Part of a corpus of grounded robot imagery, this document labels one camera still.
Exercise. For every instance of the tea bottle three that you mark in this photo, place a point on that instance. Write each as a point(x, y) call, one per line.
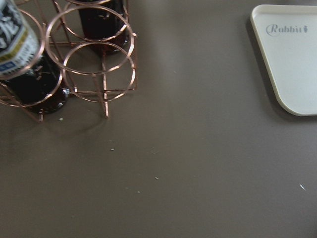
point(99, 24)

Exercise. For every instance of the tea bottle two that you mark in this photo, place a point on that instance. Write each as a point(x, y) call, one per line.
point(26, 70)

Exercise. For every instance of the cream rabbit tray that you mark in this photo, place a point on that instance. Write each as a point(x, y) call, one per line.
point(287, 38)

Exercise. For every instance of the copper wire bottle rack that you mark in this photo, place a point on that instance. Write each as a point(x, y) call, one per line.
point(86, 74)

